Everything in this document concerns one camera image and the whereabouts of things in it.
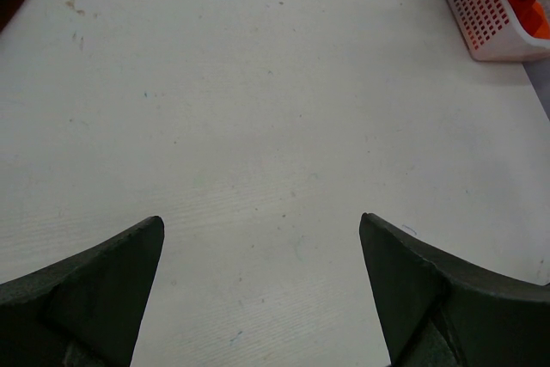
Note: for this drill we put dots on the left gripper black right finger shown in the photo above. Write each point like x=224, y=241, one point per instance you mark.
x=436, y=309

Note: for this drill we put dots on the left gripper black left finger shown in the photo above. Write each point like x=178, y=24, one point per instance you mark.
x=85, y=310

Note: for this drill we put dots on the white plastic basket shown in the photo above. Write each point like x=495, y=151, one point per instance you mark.
x=493, y=33

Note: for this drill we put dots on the orange t shirt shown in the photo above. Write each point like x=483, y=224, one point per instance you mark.
x=540, y=28

